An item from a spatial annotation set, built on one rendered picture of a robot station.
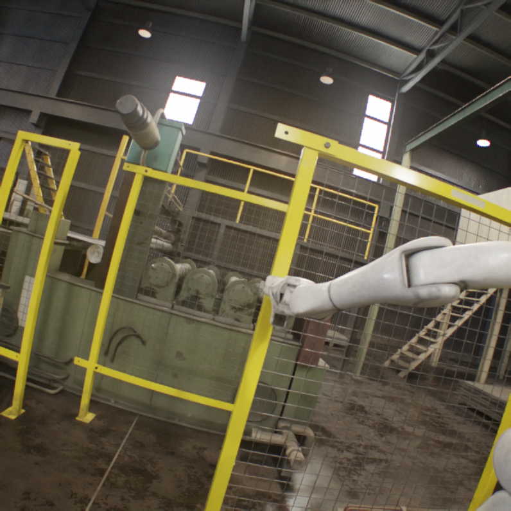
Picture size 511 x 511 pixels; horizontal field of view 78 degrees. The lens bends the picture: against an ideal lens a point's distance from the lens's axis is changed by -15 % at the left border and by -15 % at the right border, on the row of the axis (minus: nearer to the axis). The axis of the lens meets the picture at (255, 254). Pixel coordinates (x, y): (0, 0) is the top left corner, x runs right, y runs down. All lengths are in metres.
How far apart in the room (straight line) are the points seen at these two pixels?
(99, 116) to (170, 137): 9.97
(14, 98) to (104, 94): 3.26
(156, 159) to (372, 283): 2.41
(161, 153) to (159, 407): 2.03
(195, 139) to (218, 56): 3.71
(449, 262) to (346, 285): 0.18
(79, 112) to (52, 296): 10.39
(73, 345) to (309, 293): 2.65
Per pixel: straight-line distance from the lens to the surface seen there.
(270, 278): 1.02
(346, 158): 1.25
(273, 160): 11.67
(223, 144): 11.72
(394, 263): 0.59
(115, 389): 3.17
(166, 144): 2.87
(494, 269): 0.60
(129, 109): 2.12
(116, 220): 3.00
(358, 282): 0.62
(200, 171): 11.76
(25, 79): 15.73
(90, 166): 13.19
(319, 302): 0.70
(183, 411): 3.12
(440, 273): 0.58
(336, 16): 13.39
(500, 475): 0.98
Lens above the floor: 1.37
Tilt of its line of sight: 2 degrees up
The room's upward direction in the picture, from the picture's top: 15 degrees clockwise
